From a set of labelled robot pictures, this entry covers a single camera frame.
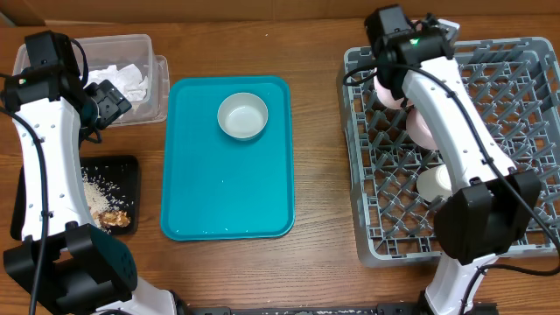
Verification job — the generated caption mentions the brown food scraps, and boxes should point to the brown food scraps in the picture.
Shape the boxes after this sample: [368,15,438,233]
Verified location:
[92,210,130,228]

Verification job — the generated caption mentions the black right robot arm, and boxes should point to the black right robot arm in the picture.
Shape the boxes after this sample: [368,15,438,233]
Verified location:
[364,4,541,314]

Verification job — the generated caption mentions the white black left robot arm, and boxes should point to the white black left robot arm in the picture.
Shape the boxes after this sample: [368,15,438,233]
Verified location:
[1,31,186,314]

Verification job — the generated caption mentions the grey saucer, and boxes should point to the grey saucer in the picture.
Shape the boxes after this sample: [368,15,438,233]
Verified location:
[217,93,269,141]

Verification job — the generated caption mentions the large white napkin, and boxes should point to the large white napkin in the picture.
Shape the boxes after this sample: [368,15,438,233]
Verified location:
[87,64,149,102]

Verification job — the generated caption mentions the black plastic tray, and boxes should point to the black plastic tray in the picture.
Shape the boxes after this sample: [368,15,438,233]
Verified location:
[10,155,141,241]

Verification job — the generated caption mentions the white rice pile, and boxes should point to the white rice pile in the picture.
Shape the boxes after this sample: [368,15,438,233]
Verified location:
[82,175,123,230]

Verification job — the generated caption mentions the large pink plate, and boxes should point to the large pink plate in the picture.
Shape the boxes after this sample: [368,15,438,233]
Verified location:
[373,77,405,109]

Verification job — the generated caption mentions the teal plastic tray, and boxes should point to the teal plastic tray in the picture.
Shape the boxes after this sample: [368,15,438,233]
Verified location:
[160,75,295,241]

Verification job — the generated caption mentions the brown cardboard backdrop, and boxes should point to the brown cardboard backdrop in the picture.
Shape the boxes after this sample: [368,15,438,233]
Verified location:
[1,0,559,26]

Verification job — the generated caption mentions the grey plastic dish rack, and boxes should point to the grey plastic dish rack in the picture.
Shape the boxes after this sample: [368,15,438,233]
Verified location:
[338,37,559,268]

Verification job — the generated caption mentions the white ceramic cup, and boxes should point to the white ceramic cup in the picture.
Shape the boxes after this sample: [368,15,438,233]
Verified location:
[416,164,452,202]

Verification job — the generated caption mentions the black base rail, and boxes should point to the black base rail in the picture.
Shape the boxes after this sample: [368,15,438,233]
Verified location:
[174,290,500,315]

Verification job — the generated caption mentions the clear plastic bin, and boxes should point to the clear plastic bin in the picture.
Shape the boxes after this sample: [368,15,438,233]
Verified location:
[1,31,170,134]

